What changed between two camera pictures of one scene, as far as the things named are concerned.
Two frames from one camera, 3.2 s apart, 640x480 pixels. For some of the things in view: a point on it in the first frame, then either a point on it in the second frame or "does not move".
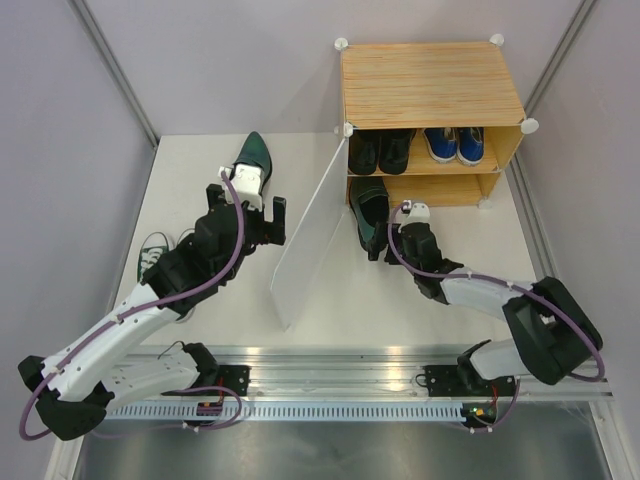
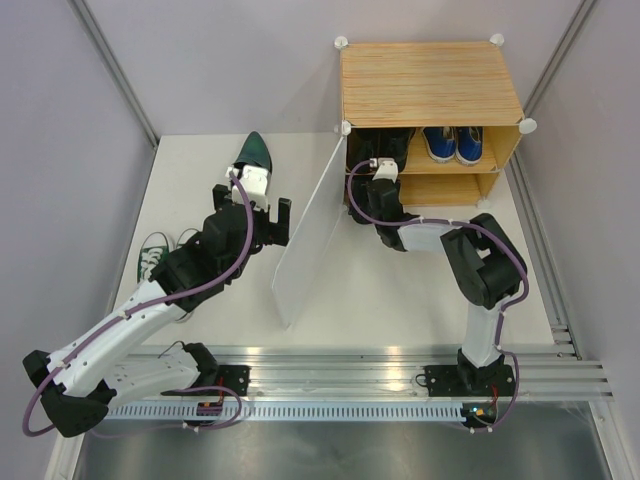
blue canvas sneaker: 470,145 does not move
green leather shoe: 255,151 does not move
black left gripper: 270,232 does not move
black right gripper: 390,256 -> 359,191
